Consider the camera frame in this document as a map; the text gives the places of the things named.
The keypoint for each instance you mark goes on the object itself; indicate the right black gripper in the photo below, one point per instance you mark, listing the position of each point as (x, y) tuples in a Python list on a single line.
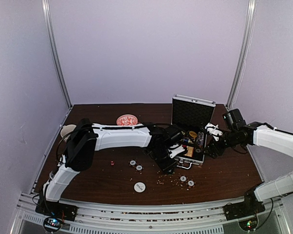
[(210, 146)]

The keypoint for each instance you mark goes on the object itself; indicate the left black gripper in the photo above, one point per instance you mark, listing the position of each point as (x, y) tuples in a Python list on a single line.
[(167, 167)]

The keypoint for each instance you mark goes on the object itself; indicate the red playing card box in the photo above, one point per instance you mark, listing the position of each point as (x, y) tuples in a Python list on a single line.
[(189, 150)]

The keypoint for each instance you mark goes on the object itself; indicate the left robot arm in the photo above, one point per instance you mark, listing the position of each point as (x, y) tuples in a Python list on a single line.
[(86, 139)]

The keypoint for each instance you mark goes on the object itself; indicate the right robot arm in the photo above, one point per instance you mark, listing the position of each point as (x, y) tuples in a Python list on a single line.
[(271, 148)]

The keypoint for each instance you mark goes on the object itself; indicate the chip stack right in case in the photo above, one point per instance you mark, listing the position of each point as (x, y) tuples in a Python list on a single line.
[(199, 142)]

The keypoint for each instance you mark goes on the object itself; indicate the gold card decks in case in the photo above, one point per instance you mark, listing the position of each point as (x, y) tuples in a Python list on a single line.
[(189, 137)]

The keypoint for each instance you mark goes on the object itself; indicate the black white chip right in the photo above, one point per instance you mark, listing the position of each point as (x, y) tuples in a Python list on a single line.
[(139, 167)]

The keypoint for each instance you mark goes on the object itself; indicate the black white chip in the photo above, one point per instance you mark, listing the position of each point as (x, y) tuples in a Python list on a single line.
[(139, 167), (132, 163), (183, 178)]

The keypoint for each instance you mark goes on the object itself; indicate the black white chip front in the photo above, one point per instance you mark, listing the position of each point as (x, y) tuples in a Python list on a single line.
[(183, 178)]

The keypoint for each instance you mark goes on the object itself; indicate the black white chip left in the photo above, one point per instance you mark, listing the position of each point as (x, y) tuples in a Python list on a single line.
[(132, 163)]

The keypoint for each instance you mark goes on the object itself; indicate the aluminium poker case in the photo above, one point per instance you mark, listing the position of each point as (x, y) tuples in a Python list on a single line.
[(191, 114)]

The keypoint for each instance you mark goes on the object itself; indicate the white dealer button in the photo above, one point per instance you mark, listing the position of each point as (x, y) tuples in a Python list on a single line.
[(139, 187)]

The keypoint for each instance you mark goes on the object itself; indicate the black orange chip front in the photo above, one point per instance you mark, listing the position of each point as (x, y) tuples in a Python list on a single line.
[(190, 183)]

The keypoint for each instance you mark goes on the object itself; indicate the white orange patterned bowl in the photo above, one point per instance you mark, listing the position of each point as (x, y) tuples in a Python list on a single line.
[(127, 120)]

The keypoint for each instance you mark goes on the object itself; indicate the white floral ceramic mug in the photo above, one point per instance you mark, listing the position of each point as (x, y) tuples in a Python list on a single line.
[(67, 129)]

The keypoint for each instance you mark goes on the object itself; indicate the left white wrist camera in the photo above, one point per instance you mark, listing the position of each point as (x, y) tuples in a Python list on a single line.
[(176, 150)]

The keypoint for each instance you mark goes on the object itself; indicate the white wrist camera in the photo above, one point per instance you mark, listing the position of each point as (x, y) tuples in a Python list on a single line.
[(176, 150), (214, 131)]

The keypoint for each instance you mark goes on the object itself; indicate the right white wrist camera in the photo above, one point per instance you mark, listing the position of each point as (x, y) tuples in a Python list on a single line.
[(214, 131)]

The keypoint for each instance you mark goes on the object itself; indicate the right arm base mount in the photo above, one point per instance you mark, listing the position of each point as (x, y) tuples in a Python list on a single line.
[(246, 212)]

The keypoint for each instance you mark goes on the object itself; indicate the front aluminium rail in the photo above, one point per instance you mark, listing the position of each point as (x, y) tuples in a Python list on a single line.
[(197, 218)]

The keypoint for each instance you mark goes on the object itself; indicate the right aluminium frame post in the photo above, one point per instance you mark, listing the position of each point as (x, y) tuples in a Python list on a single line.
[(245, 46)]

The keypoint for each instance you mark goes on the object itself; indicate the aluminium frame post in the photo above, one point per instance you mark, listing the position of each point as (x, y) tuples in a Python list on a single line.
[(55, 56), (245, 46)]

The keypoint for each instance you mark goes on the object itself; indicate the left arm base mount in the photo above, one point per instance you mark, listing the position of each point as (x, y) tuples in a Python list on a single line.
[(56, 214)]

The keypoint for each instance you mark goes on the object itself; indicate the left aluminium frame post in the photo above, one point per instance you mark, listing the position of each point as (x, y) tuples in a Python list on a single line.
[(55, 56)]

